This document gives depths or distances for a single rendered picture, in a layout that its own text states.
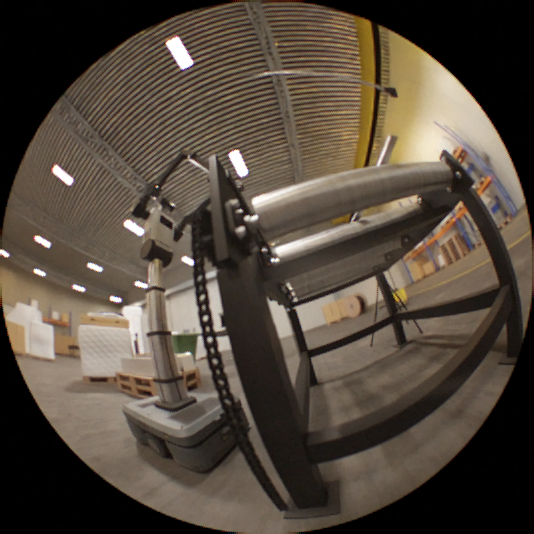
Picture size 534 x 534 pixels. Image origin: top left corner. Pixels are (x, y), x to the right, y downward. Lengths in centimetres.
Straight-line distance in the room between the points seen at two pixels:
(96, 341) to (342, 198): 371
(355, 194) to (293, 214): 16
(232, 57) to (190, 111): 290
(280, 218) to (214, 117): 777
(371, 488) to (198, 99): 846
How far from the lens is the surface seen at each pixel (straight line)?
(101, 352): 363
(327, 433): 41
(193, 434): 77
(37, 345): 814
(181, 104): 803
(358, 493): 67
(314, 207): 37
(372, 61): 752
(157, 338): 99
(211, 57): 799
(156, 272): 113
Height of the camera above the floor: 60
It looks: 22 degrees up
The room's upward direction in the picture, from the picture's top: 16 degrees counter-clockwise
